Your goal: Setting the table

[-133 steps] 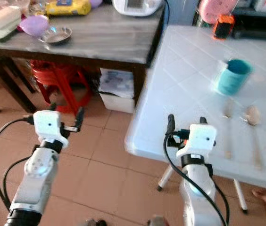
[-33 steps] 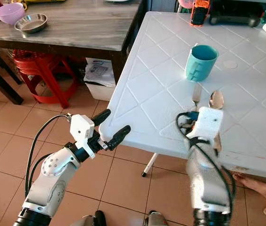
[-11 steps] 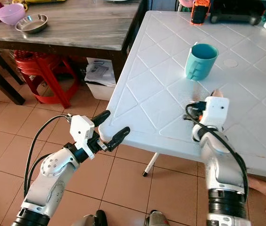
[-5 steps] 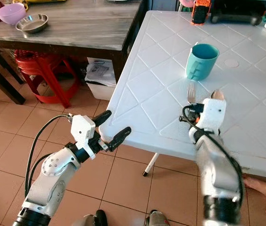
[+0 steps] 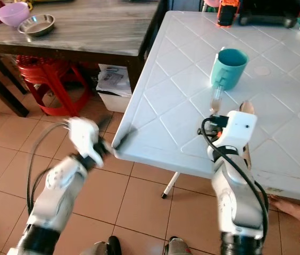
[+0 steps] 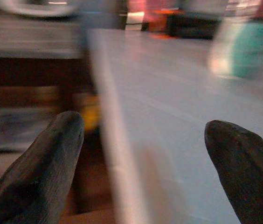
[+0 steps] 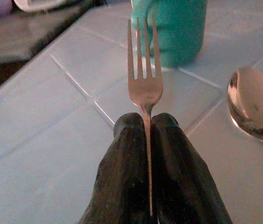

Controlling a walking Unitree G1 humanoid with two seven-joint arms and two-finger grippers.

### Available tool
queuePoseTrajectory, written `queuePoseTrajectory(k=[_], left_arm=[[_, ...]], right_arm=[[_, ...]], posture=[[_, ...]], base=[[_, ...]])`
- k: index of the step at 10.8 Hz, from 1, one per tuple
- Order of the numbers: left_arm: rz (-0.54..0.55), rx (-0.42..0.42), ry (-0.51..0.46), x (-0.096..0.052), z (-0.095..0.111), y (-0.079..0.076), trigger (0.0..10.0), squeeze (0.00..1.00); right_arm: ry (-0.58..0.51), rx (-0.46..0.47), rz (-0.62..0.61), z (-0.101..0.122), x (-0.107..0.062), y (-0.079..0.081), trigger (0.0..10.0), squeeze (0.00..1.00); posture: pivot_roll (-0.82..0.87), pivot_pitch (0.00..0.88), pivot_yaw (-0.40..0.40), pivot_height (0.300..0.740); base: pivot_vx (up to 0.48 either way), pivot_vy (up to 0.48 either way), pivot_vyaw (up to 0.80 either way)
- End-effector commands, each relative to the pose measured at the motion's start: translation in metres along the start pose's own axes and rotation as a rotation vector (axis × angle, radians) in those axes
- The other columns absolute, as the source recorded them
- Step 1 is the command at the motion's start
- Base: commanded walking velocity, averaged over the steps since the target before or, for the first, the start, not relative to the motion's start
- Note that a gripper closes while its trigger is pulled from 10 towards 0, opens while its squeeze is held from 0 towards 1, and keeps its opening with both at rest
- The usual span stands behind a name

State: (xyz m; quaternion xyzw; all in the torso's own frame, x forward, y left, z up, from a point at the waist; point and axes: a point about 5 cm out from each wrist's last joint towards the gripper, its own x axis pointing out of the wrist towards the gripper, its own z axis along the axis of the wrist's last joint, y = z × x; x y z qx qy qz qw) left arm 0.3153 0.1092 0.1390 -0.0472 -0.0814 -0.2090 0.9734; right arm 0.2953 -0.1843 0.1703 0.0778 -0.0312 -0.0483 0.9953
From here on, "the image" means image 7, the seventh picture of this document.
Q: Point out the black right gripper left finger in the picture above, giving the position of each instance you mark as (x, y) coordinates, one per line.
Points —
(122, 175)

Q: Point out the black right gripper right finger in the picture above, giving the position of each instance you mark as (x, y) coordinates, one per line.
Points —
(182, 182)

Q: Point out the steel fork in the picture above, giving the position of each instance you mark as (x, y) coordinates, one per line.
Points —
(145, 93)

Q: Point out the steel spoon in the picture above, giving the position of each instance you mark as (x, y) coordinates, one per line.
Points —
(252, 100)

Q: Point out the teal cup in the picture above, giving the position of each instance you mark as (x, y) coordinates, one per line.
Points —
(180, 35)

